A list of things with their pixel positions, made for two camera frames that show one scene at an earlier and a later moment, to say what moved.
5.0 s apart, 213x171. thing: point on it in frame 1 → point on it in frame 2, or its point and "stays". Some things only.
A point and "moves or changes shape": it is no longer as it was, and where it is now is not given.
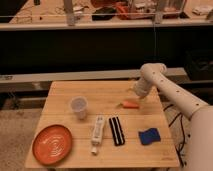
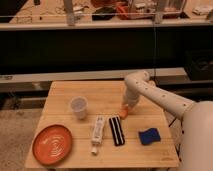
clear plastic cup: (79, 104) stays
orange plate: (52, 144) stays
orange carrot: (128, 105) moves or changes shape
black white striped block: (117, 131) stays
